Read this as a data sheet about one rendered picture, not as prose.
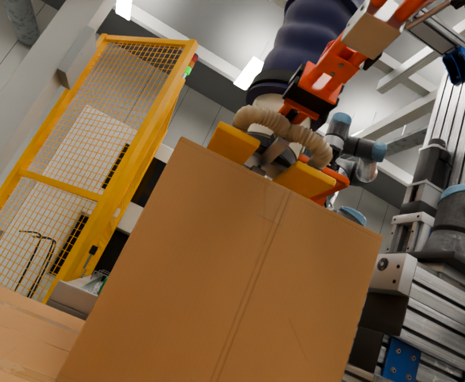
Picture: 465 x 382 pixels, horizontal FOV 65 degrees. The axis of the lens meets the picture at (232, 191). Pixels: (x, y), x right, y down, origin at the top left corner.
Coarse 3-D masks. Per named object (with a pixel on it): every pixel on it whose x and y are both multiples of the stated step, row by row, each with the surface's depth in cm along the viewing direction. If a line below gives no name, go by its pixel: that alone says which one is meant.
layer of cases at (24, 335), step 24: (0, 288) 96; (0, 312) 72; (24, 312) 81; (48, 312) 93; (0, 336) 58; (24, 336) 64; (48, 336) 71; (72, 336) 79; (0, 360) 49; (24, 360) 52; (48, 360) 57
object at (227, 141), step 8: (216, 128) 79; (224, 128) 78; (232, 128) 78; (216, 136) 82; (224, 136) 80; (232, 136) 79; (240, 136) 78; (248, 136) 79; (208, 144) 88; (216, 144) 86; (224, 144) 84; (232, 144) 82; (240, 144) 81; (248, 144) 79; (256, 144) 79; (216, 152) 90; (224, 152) 88; (232, 152) 86; (240, 152) 85; (248, 152) 83; (232, 160) 91; (240, 160) 89
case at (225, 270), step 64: (192, 192) 59; (256, 192) 62; (128, 256) 55; (192, 256) 57; (256, 256) 60; (320, 256) 62; (128, 320) 53; (192, 320) 55; (256, 320) 57; (320, 320) 60
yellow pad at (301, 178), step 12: (288, 168) 85; (300, 168) 80; (312, 168) 81; (276, 180) 91; (288, 180) 88; (300, 180) 85; (312, 180) 83; (324, 180) 81; (300, 192) 92; (312, 192) 89
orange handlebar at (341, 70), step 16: (384, 0) 50; (416, 0) 48; (400, 16) 51; (336, 48) 61; (320, 64) 65; (336, 64) 64; (352, 64) 63; (336, 80) 68; (288, 112) 84; (304, 160) 103; (336, 176) 105
